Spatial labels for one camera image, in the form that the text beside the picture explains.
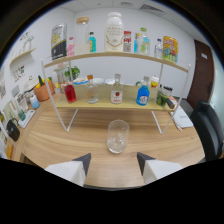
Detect clear rum bottle red label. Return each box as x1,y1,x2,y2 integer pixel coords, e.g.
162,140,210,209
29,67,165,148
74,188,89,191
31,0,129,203
110,73,124,105

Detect silver black soda water can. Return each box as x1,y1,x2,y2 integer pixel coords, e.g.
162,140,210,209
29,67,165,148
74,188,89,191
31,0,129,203
50,23,68,61

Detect white cup orange print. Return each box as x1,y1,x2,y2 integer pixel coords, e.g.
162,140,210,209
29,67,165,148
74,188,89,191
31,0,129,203
150,75,160,89

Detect clear glass tumbler with ice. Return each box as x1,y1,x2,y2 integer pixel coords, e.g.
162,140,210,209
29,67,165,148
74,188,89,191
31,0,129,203
106,119,130,155

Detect white notebook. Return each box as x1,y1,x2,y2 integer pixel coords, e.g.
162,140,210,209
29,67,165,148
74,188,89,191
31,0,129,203
171,106,195,130

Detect black chair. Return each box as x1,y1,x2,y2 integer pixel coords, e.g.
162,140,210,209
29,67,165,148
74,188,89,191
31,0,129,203
189,100,224,163

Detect white tray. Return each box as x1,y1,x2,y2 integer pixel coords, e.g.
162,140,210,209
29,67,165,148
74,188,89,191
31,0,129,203
17,109,36,129

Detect blue liquid bottle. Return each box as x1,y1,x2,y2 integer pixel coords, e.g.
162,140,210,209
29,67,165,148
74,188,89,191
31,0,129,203
135,76,151,107

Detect red liquid bottle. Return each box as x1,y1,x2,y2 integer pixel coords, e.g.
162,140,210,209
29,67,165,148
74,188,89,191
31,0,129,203
63,78,78,104

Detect white bottle blue base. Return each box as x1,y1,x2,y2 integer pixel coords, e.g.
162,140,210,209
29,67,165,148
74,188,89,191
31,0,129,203
29,94,41,110

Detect clear bottle brown cap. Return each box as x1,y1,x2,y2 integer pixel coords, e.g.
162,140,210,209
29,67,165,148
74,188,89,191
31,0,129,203
85,74,100,104

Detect orange pot with utensils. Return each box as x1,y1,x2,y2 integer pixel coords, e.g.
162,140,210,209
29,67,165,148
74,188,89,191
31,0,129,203
33,75,52,102

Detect white bowl blue rim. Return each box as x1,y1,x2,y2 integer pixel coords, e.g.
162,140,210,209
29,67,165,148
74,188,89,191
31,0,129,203
72,77,89,86

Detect green potted plant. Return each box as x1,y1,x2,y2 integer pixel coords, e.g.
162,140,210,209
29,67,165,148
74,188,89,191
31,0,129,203
64,65,81,81

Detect brown door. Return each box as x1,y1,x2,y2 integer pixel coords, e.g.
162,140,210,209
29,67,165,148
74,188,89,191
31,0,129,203
186,39,215,109

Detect small clear bottle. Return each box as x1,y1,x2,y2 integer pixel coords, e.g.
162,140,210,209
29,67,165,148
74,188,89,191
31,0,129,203
153,38,164,59

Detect yellow orange printed can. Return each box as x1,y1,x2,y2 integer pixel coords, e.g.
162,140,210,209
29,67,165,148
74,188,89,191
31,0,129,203
162,35,179,64

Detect small pink bottle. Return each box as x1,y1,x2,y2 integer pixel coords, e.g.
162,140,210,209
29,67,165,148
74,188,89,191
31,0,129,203
66,36,76,58

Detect clear bottle green cap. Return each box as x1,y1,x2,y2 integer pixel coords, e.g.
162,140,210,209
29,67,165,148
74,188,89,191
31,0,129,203
136,27,151,56

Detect small teal bottle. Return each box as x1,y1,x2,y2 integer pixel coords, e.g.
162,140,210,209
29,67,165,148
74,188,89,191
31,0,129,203
88,31,98,53

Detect small red white box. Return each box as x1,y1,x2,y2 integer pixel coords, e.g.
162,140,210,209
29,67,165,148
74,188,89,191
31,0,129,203
123,30,133,53

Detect tall glass bottle cork lid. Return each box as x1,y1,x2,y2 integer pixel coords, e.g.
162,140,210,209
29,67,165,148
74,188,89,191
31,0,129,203
73,16,91,56

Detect large white bottle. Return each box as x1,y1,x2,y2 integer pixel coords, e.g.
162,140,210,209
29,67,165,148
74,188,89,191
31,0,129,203
104,11,125,53

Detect white frame wooden shelf rack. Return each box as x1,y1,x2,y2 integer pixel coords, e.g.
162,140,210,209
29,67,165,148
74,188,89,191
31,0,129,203
41,50,193,136

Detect wooden wall shelf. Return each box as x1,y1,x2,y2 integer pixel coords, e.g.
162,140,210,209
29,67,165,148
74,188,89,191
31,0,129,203
9,46,38,66

